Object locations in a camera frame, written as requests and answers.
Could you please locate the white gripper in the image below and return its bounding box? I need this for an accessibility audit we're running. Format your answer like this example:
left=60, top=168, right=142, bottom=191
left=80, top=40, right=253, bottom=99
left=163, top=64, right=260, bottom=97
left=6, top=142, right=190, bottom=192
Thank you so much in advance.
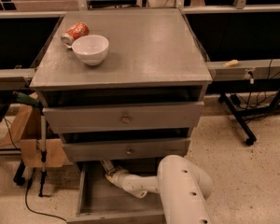
left=105, top=169, right=130, bottom=188

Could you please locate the plastic bottle with white cap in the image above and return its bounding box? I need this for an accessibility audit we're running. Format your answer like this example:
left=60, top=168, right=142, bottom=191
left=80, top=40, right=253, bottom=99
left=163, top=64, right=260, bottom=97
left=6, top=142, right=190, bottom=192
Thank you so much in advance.
left=101, top=160, right=116, bottom=174

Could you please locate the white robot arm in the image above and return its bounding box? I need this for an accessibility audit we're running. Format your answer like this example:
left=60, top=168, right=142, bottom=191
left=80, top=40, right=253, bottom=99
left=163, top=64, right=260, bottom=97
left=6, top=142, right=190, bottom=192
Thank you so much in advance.
left=105, top=155, right=213, bottom=224

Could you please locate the grey bottom drawer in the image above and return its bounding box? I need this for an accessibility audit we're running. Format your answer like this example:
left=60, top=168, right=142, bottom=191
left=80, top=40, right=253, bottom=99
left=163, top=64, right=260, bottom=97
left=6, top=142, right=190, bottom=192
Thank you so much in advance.
left=67, top=161, right=166, bottom=224

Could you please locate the grey drawer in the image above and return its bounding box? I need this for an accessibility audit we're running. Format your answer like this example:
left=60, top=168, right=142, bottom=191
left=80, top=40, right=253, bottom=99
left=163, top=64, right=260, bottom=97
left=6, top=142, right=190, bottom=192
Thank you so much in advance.
left=43, top=102, right=203, bottom=133
left=63, top=138, right=190, bottom=162
left=67, top=161, right=166, bottom=224

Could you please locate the grey middle drawer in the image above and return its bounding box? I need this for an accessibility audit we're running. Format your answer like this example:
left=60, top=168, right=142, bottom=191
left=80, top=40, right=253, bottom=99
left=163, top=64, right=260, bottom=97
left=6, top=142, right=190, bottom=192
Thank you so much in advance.
left=63, top=138, right=190, bottom=162

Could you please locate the grey drawer cabinet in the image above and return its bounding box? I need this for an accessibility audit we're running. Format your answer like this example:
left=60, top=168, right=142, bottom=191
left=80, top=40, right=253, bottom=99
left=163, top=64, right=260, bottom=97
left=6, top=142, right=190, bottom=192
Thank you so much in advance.
left=30, top=8, right=213, bottom=173

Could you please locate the grey top drawer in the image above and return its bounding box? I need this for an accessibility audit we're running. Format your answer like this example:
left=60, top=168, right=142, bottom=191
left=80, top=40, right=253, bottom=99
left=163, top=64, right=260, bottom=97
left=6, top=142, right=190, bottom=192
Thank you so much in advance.
left=43, top=102, right=203, bottom=133

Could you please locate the tripod stand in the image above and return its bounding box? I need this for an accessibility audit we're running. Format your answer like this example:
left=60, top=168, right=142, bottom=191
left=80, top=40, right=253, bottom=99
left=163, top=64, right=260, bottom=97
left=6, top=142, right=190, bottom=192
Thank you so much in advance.
left=38, top=113, right=47, bottom=197

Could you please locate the brown cardboard box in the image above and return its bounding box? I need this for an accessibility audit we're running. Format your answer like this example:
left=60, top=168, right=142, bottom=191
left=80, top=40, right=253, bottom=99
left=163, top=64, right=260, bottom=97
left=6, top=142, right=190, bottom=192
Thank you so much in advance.
left=1, top=105, right=66, bottom=168

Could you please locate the white ceramic bowl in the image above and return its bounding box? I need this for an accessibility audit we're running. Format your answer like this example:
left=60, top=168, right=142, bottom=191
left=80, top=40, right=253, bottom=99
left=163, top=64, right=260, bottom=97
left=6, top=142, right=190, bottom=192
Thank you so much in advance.
left=72, top=35, right=109, bottom=65

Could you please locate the black table leg with caster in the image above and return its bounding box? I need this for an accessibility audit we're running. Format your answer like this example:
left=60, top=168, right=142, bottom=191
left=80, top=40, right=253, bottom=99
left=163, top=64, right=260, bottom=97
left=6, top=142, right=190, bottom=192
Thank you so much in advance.
left=218, top=93, right=257, bottom=146

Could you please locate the orange soda can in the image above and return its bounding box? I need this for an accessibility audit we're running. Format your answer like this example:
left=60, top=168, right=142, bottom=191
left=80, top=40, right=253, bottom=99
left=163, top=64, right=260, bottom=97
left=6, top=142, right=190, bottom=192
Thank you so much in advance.
left=61, top=22, right=90, bottom=47

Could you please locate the small foam scrap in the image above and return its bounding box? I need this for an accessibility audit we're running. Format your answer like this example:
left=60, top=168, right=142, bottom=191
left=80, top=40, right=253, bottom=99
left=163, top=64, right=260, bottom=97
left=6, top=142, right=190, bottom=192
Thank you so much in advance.
left=223, top=60, right=239, bottom=67

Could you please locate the black floor cable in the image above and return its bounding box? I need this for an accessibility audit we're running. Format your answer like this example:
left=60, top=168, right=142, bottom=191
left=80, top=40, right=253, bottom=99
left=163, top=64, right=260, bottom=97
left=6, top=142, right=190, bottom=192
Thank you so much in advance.
left=24, top=177, right=68, bottom=223

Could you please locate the green handled tool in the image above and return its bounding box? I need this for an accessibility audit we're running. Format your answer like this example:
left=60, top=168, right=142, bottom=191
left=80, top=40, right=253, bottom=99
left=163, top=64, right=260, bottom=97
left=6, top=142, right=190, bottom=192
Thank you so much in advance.
left=13, top=91, right=40, bottom=107

